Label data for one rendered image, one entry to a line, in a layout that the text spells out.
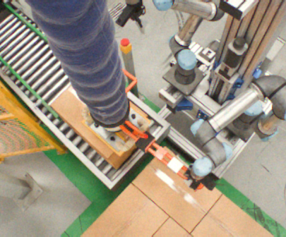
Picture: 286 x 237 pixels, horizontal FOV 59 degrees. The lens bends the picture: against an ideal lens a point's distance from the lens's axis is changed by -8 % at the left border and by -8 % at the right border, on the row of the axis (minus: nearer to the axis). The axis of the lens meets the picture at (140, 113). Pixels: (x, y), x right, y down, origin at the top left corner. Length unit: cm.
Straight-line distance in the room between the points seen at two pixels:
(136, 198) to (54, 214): 103
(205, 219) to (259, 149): 111
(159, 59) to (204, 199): 174
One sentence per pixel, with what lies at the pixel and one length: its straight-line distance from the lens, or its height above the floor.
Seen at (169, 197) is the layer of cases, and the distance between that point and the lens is 215.
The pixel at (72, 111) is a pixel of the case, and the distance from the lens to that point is 198.
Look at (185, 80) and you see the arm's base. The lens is 185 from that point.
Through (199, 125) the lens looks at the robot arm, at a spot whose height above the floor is 154.
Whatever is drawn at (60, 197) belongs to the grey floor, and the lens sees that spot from 286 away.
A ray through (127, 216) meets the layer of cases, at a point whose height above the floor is 54.
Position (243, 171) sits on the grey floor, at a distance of 285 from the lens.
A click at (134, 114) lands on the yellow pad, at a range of 169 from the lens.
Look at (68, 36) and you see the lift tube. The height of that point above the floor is 209.
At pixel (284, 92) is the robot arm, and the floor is 168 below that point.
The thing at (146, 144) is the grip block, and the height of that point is 122.
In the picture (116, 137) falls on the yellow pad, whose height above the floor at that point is 110.
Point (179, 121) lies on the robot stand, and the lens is 265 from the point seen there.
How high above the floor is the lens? 269
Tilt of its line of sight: 68 degrees down
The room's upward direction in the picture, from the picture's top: 10 degrees counter-clockwise
